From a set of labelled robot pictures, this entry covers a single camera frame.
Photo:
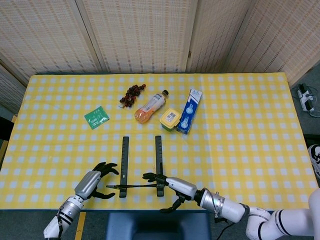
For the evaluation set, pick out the blue and white carton box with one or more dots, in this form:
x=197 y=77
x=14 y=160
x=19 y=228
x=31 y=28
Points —
x=190 y=110

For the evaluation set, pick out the green tub with yellow lid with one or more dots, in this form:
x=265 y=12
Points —
x=170 y=118

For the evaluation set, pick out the white power strip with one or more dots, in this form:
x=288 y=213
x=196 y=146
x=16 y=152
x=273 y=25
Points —
x=305 y=98

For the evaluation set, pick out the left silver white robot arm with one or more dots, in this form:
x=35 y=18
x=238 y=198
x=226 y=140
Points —
x=66 y=212

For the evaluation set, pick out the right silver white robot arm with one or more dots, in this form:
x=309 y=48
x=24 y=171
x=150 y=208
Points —
x=262 y=220

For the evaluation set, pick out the green snack packet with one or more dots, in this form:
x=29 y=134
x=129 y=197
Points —
x=97 y=117

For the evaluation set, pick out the brass screen hinge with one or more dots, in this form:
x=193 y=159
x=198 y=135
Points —
x=189 y=54

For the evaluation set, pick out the woven folding screen panel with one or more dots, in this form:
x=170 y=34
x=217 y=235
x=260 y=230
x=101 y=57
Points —
x=282 y=35
x=42 y=32
x=215 y=37
x=10 y=85
x=140 y=32

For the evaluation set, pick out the dark red grape bunch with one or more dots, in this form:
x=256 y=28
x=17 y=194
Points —
x=131 y=95

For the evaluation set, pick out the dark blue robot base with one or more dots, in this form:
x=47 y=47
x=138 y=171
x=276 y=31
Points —
x=157 y=227

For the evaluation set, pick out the orange drink plastic bottle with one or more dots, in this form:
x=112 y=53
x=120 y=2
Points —
x=150 y=107

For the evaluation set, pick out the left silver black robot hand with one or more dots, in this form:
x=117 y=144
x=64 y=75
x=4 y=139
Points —
x=87 y=185

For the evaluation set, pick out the black folding laptop stand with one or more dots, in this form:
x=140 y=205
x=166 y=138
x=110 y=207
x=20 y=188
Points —
x=124 y=160

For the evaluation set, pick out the yellow checkered tablecloth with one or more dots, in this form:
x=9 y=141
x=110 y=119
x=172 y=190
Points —
x=237 y=150

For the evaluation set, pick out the white and black sneaker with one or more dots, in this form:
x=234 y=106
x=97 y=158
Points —
x=315 y=160

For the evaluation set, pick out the yellow floor tape strip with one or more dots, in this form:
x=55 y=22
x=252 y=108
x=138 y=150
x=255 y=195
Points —
x=80 y=225

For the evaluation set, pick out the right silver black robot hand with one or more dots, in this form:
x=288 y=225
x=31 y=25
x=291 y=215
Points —
x=182 y=187

